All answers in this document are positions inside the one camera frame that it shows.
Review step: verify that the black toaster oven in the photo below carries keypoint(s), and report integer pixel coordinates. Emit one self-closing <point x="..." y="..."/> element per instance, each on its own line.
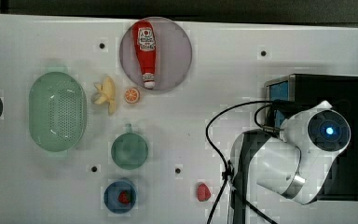
<point x="341" y="92"/>

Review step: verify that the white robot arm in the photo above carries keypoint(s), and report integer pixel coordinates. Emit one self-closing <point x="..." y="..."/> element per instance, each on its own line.
<point x="292" y="160"/>

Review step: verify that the orange slice toy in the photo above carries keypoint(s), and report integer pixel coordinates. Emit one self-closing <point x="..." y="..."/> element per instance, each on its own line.
<point x="132" y="95"/>

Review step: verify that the grey round plate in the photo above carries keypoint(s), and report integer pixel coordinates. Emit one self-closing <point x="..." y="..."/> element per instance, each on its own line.
<point x="174" y="55"/>

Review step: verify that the peeled toy banana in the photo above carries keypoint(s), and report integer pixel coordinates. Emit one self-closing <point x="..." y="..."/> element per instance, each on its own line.
<point x="106" y="94"/>

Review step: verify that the red ketchup bottle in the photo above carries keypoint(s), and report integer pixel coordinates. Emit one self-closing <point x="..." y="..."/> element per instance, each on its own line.
<point x="145" y="49"/>

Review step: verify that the red toy strawberry in bowl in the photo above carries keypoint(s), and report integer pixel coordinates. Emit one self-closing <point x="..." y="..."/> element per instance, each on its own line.
<point x="124" y="197"/>

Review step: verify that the blue bowl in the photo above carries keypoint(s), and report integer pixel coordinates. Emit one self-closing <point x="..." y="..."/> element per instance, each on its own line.
<point x="110" y="196"/>

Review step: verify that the green oval colander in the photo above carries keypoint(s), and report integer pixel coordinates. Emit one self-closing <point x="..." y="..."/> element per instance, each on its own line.
<point x="57" y="112"/>

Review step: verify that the green pot with handle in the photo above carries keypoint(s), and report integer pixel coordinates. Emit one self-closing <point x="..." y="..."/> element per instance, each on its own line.
<point x="130" y="150"/>

